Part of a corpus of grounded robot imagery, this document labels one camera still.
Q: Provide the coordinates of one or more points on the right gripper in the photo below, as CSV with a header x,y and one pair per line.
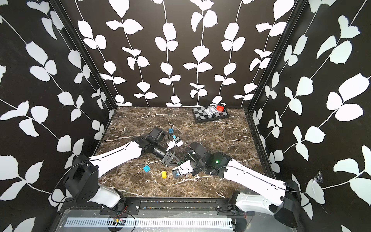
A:
x,y
189,158

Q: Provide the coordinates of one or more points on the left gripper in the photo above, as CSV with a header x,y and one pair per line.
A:
x,y
167,160

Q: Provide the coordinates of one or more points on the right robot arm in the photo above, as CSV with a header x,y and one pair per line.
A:
x,y
273,197

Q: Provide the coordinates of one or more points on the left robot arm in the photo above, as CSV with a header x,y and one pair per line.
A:
x,y
82,179

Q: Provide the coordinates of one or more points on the cyan lego brick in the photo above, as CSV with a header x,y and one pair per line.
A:
x,y
146,169

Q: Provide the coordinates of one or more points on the black white chessboard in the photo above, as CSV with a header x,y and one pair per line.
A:
x,y
205,114

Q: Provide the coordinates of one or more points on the playing card deck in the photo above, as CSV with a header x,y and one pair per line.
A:
x,y
211,110

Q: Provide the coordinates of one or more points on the red block on chessboard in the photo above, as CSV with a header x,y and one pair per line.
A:
x,y
220,108

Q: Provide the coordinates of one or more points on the small circuit board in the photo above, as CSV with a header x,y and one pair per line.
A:
x,y
116,222

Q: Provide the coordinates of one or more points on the white perforated strip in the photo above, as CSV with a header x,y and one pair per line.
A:
x,y
218,223

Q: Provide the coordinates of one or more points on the black mounting rail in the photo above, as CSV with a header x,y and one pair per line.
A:
x,y
137,205

